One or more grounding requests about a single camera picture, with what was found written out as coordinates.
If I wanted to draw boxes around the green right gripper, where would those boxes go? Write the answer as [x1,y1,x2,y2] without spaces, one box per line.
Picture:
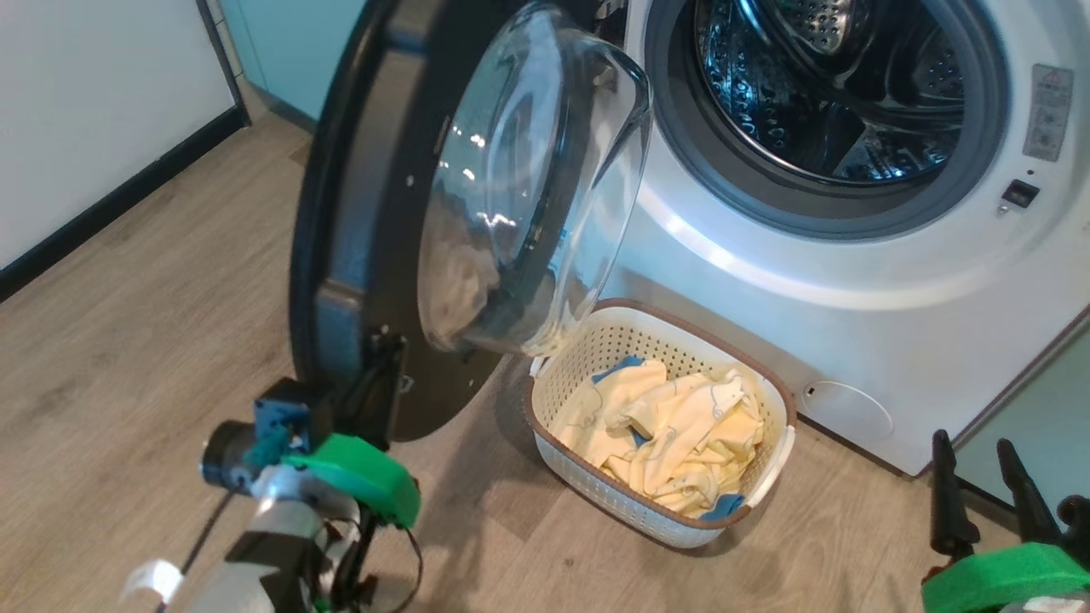
[921,429,1090,613]

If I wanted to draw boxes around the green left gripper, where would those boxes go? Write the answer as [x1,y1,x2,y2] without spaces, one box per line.
[281,334,422,529]

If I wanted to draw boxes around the yellow garment with blue collar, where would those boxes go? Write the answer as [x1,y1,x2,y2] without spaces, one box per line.
[549,356,674,471]

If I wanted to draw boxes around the washing machine glass door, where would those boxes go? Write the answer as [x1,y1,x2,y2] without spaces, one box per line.
[288,0,655,444]

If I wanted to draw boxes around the yellow garment with blue cuff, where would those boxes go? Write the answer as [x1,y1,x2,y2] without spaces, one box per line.
[600,366,766,520]

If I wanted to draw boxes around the teal cabinet door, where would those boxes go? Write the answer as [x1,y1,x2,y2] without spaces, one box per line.
[954,328,1090,512]
[217,0,369,122]

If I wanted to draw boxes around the white Hisense washing machine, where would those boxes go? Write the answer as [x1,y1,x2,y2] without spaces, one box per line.
[596,0,1090,478]

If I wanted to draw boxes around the washing machine drum opening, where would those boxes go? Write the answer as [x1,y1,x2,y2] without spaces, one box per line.
[694,0,967,184]

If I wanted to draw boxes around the round white filter cover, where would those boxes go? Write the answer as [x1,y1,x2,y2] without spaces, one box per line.
[800,381,895,444]

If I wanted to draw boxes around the cream perforated laundry basket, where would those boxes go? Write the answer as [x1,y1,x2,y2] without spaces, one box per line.
[525,299,797,548]

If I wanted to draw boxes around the white tape tag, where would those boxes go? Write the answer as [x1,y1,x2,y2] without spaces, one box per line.
[119,558,184,605]

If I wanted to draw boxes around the black baseboard strip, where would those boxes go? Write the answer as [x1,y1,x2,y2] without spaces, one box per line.
[0,102,252,303]

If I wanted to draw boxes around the grey warning sticker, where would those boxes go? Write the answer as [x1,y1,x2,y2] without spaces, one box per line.
[1022,64,1074,163]

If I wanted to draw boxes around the thin black gripper cable loop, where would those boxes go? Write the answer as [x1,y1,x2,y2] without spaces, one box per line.
[362,511,424,610]

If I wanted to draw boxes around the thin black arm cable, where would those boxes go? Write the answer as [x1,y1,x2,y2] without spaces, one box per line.
[158,490,235,613]

